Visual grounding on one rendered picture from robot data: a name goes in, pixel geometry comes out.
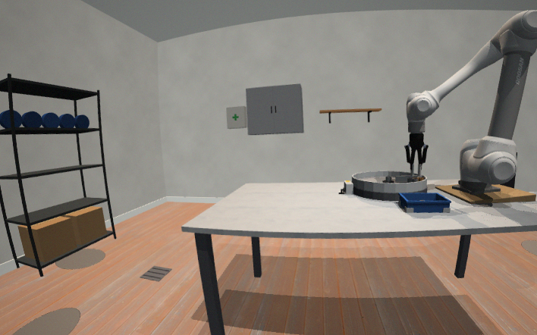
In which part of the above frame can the blue crate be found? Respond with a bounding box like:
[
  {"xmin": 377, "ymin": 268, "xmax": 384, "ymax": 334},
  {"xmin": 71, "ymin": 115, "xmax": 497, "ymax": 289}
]
[{"xmin": 398, "ymin": 193, "xmax": 451, "ymax": 213}]

